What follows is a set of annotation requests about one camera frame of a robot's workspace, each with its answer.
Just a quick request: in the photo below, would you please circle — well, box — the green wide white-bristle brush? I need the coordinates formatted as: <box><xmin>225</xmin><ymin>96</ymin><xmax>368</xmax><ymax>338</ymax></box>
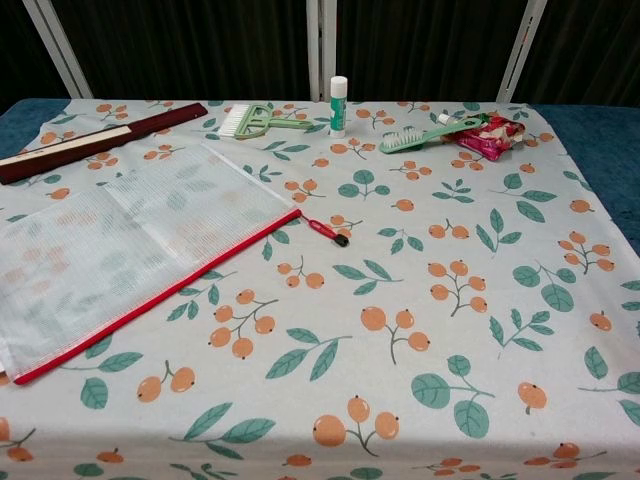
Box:
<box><xmin>217</xmin><ymin>103</ymin><xmax>315</xmax><ymax>140</ymax></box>

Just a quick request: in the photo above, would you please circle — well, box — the black pleated curtain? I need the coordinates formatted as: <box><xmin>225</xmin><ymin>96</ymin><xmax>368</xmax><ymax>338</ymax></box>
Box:
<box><xmin>0</xmin><ymin>0</ymin><xmax>640</xmax><ymax>106</ymax></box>

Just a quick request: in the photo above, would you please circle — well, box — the white mesh zipper pouch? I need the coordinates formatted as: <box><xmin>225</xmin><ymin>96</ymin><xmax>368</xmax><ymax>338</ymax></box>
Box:
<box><xmin>0</xmin><ymin>143</ymin><xmax>359</xmax><ymax>386</ymax></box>

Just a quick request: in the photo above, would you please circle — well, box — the white green glue stick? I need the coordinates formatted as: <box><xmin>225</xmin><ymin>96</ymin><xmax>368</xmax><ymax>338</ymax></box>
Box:
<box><xmin>328</xmin><ymin>75</ymin><xmax>348</xmax><ymax>139</ymax></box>

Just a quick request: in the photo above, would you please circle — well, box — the green long-handled scrub brush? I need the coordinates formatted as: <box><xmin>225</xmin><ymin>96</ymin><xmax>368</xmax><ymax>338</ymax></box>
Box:
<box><xmin>378</xmin><ymin>115</ymin><xmax>485</xmax><ymax>155</ymax></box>

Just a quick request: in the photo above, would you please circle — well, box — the white upright frame post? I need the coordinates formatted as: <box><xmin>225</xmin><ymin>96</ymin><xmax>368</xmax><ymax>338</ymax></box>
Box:
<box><xmin>305</xmin><ymin>0</ymin><xmax>337</xmax><ymax>103</ymax></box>

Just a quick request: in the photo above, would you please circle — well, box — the red snack packet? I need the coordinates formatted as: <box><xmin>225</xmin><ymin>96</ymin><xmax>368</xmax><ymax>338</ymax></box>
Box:
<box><xmin>457</xmin><ymin>112</ymin><xmax>527</xmax><ymax>162</ymax></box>

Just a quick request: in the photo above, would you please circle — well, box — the floral orange berry tablecloth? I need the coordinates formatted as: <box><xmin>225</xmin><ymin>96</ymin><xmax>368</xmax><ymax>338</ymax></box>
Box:
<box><xmin>0</xmin><ymin>98</ymin><xmax>640</xmax><ymax>480</ymax></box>

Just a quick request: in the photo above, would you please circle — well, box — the white slanted frame post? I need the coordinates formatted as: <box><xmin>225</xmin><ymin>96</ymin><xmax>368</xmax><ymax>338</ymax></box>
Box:
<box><xmin>497</xmin><ymin>0</ymin><xmax>549</xmax><ymax>104</ymax></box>
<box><xmin>22</xmin><ymin>0</ymin><xmax>94</xmax><ymax>100</ymax></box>

